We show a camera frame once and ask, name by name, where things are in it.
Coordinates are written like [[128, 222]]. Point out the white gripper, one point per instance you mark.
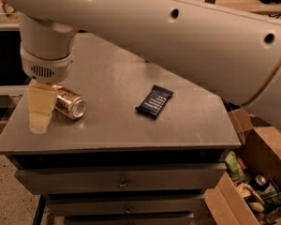
[[48, 67]]

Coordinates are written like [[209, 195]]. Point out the orange soda can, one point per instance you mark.
[[69, 103]]

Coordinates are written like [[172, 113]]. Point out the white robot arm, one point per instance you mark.
[[234, 54]]

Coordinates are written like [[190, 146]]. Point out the blue rxbar wrapper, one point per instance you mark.
[[154, 102]]

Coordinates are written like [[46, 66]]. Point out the silver can in box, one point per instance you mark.
[[259, 183]]

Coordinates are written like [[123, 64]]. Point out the orange snack package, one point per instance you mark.
[[7, 13]]

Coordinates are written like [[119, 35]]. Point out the grey drawer cabinet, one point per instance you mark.
[[168, 163]]

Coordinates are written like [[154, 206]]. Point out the brass top drawer knob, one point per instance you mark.
[[122, 184]]

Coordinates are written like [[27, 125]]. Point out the green snack bag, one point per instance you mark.
[[234, 169]]

